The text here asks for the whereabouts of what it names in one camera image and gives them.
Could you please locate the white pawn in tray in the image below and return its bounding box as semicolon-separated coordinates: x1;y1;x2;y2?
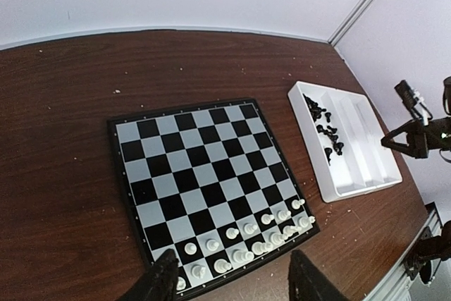
184;242;197;255

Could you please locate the black chess pieces upper cluster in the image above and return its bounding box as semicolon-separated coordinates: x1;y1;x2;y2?
303;94;331;123

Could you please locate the white chess king piece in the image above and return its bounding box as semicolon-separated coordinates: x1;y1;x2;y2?
251;241;274;255

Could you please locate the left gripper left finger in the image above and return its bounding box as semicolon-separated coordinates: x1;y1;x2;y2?
119;249;178;301

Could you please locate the aluminium front rail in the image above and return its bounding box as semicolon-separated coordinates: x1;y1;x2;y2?
364;202;450;300

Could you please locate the black chess piece lone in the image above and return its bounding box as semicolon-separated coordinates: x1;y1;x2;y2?
324;147;333;165

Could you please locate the white chess knight piece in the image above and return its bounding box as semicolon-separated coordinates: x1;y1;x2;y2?
283;225;300;240

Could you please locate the white chess pawn piece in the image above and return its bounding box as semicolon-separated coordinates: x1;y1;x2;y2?
291;199;305;210

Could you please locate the black white chessboard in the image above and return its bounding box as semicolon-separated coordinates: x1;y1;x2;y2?
107;98;319;300

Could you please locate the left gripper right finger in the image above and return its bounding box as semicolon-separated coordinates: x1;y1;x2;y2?
288;250;347;301

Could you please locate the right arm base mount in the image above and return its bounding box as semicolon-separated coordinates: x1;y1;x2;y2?
403;221;450;281

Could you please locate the white chess bishop piece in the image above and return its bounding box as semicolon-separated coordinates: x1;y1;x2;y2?
232;250;254;264

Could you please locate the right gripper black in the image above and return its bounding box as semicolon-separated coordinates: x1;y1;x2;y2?
381;117;450;159

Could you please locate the right aluminium frame post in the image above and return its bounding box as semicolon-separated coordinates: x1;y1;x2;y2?
327;0;404;47

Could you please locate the black chess pieces lower cluster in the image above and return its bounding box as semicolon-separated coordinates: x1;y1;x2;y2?
316;124;344;156

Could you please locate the black chess pieces cluster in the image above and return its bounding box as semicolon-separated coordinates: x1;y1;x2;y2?
303;94;331;123
316;124;344;156

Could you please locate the white chess rook piece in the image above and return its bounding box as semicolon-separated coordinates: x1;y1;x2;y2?
297;216;316;229

